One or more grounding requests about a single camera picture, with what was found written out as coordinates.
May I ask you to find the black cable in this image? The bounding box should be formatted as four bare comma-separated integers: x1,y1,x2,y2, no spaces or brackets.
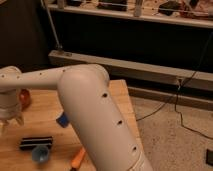
135,31,213,141

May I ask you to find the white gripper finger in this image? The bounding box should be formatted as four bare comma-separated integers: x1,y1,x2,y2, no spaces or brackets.
0,122,6,134
15,114,24,126

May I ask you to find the red bowl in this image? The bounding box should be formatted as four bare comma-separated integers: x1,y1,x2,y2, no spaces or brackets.
19,89,31,110

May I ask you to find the wooden shelf with clutter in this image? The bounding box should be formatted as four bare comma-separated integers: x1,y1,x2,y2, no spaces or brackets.
44,0,213,29

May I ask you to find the metal pole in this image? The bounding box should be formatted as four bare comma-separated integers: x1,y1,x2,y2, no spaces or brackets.
41,0,63,51

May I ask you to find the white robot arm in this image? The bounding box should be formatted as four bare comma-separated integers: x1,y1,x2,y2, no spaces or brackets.
0,64,153,171

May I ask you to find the orange handled knife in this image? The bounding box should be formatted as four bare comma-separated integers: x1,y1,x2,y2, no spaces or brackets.
70,148,86,171

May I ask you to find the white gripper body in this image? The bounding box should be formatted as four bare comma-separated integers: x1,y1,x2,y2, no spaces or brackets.
0,90,22,124

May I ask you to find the blue sponge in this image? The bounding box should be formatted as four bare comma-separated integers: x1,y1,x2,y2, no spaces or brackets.
56,113,69,128

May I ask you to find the blue cup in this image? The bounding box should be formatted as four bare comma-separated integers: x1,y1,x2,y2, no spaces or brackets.
31,145,50,163

